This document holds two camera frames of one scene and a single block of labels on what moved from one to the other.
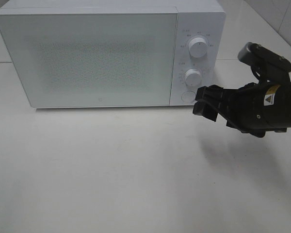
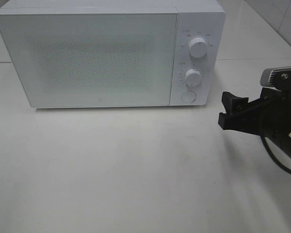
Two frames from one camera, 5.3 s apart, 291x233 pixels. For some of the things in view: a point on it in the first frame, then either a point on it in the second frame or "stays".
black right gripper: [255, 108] -> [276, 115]
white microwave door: [92, 60] stays
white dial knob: [193, 77] stays
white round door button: [188, 96] stays
